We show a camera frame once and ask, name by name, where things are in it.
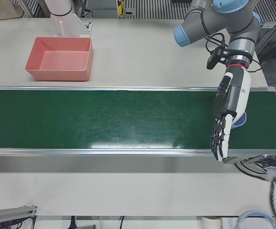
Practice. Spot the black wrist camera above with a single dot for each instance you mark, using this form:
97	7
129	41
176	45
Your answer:
213	58

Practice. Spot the black white striped grating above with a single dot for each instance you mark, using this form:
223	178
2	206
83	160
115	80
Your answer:
152	9

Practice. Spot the white cylindrical column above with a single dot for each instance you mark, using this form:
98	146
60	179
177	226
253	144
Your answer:
59	7

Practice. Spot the beige cardboard box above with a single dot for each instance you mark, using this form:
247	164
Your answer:
2	9

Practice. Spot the silver conveyor end device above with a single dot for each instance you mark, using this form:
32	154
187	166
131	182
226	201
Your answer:
271	158

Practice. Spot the pink plastic box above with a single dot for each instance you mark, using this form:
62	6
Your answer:
64	62

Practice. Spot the light blue plastic cup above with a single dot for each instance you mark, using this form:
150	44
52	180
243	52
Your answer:
241	120

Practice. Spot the aluminium profile frame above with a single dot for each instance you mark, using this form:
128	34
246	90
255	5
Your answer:
9	212

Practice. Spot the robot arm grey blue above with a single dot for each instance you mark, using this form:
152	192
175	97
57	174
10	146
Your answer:
224	21

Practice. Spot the clear acrylic stand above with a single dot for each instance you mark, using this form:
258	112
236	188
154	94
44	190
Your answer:
73	26

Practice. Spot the yellow black post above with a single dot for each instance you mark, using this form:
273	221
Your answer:
120	6

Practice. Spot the green conveyor belt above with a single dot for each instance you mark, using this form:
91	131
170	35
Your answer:
104	119

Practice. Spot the robot hand black white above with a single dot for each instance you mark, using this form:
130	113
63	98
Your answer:
238	95

